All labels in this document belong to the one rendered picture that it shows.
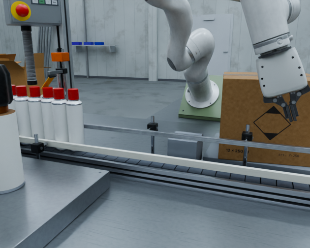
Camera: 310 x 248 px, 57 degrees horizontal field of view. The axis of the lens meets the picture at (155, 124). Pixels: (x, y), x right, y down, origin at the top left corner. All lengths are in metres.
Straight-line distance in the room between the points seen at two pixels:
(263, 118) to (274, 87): 0.23
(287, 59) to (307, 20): 9.09
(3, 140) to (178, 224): 0.44
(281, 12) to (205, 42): 0.63
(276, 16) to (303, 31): 9.08
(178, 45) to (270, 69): 0.58
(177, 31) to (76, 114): 0.53
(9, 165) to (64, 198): 0.15
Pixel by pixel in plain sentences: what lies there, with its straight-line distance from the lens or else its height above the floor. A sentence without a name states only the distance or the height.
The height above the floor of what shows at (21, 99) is 1.04.
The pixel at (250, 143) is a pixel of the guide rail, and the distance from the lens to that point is 0.83.
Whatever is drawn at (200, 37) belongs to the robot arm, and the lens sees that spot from 1.32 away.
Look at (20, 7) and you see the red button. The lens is 1.05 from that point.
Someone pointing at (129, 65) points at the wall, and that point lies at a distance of 10.77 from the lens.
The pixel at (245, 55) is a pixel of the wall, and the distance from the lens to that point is 9.75.
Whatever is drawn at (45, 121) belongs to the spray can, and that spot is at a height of 0.97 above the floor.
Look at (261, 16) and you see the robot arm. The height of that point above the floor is 1.28.
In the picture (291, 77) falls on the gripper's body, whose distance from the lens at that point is 0.74.
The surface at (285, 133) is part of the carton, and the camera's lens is 0.98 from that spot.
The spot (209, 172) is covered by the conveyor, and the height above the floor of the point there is 0.88.
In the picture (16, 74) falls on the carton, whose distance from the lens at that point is 2.71.
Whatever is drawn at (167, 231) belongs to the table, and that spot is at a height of 0.83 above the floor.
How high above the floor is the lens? 1.22
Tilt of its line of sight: 15 degrees down
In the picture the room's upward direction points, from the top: straight up
